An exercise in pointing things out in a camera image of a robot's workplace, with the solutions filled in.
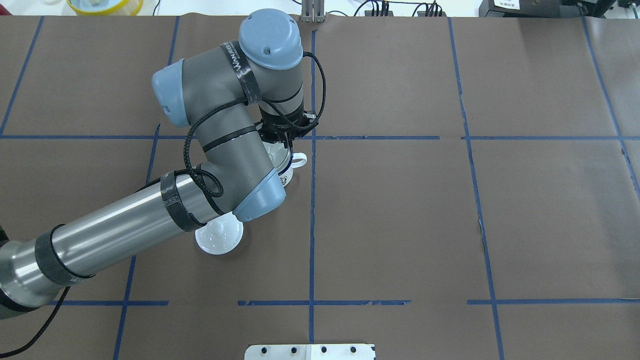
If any white blue-rimmed enamel cup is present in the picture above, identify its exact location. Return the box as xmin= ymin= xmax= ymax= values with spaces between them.
xmin=263 ymin=142 xmax=307 ymax=187

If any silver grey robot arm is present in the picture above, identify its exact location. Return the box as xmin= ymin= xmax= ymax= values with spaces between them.
xmin=1 ymin=8 xmax=320 ymax=319

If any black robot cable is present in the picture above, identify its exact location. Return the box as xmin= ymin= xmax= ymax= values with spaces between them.
xmin=0 ymin=50 xmax=327 ymax=359

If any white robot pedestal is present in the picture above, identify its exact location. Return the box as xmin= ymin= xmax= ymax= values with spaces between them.
xmin=244 ymin=343 xmax=377 ymax=360

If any aluminium frame post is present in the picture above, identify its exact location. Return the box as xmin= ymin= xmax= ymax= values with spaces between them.
xmin=298 ymin=0 xmax=327 ymax=23

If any yellow tape roll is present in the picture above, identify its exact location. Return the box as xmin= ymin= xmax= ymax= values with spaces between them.
xmin=66 ymin=0 xmax=145 ymax=16

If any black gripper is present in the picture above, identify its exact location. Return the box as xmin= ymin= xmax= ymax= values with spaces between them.
xmin=257 ymin=118 xmax=311 ymax=148

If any white small bowl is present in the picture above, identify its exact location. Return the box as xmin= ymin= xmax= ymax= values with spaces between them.
xmin=194 ymin=212 xmax=244 ymax=256

